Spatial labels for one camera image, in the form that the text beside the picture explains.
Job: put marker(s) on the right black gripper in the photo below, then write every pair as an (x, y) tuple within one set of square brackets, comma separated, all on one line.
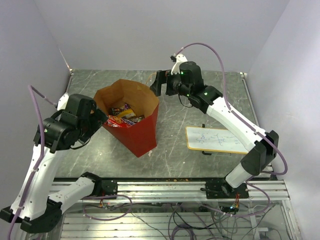
[(161, 78)]

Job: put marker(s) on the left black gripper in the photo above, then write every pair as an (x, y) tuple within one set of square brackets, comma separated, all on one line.
[(97, 118)]

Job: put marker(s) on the red candy bag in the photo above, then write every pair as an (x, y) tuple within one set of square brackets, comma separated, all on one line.
[(114, 121)]

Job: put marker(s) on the red paper bag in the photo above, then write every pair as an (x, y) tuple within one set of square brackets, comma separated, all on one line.
[(141, 137)]

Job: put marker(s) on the purple snack pack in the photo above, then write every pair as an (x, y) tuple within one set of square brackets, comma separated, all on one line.
[(117, 110)]

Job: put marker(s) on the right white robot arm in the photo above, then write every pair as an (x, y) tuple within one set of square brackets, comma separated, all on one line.
[(188, 82)]

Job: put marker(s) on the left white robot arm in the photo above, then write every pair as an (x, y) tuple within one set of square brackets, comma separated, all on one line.
[(37, 210)]

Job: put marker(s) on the yellow snack pack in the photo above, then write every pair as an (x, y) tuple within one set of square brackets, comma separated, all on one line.
[(127, 114)]

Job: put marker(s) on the brown chocolate snack pack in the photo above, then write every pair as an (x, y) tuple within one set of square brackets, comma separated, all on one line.
[(136, 119)]

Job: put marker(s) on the small whiteboard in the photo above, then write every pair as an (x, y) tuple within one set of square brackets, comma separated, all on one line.
[(213, 140)]

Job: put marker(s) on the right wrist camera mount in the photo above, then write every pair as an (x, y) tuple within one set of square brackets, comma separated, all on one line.
[(179, 59)]

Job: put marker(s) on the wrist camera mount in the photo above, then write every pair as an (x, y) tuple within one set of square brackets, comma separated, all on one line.
[(62, 102), (179, 59)]

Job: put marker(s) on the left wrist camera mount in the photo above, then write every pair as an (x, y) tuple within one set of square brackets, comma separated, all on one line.
[(62, 102)]

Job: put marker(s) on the aluminium rail frame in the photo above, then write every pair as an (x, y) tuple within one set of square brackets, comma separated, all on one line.
[(179, 209)]

